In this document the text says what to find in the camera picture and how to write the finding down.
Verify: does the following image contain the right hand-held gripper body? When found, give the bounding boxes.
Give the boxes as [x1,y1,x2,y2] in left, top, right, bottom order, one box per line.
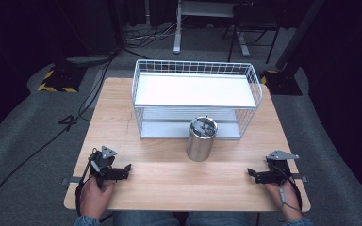
[264,149,300,186]

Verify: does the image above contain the person's left hand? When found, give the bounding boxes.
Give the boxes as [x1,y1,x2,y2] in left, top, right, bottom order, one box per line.
[79,177,117,221]

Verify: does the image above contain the long black floor cable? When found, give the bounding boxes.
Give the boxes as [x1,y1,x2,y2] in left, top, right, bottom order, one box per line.
[0,51,121,226]

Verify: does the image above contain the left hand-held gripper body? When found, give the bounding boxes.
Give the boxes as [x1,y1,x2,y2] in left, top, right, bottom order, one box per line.
[88,145,123,189]

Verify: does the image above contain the white desk frame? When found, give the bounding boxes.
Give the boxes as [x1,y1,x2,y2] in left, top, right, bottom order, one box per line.
[173,0,252,58]

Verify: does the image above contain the grey tape strip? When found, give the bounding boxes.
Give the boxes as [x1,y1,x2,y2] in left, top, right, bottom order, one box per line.
[61,176,83,186]
[290,173,309,184]

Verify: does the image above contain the person's legs in jeans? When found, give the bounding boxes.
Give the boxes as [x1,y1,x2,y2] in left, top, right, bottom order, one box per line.
[112,210,260,226]

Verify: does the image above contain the black chair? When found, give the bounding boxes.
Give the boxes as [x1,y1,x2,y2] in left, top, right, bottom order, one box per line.
[221,2,281,65]

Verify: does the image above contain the stainless steel lidded canister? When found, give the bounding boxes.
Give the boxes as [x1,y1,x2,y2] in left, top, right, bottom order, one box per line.
[186,115,219,163]

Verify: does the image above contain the black floor tape mark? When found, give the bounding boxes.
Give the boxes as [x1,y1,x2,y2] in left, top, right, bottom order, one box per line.
[58,114,79,133]

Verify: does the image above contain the black stand with angled post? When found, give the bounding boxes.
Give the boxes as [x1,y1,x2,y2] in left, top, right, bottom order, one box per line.
[259,0,326,97]

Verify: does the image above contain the bundle of floor cables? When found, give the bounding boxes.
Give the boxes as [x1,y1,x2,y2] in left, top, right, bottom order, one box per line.
[123,17,183,42]

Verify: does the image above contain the person's right hand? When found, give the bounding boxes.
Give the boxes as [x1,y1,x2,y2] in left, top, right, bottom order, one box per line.
[264,180,304,222]

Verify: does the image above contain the black yellow-striped stand base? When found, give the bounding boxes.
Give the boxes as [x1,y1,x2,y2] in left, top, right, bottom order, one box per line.
[37,62,89,94]

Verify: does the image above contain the white wire shelf rack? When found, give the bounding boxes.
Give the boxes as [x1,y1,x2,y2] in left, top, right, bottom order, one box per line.
[131,58,264,140]

